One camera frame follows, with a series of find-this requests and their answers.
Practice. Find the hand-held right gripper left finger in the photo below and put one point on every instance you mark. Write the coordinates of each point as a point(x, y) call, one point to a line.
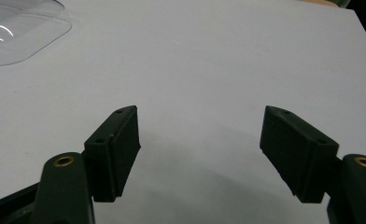
point(109, 155)

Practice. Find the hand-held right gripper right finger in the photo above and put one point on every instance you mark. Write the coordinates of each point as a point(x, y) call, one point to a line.
point(299, 152)

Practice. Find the clear plastic container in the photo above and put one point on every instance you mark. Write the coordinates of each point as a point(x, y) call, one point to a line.
point(19, 29)

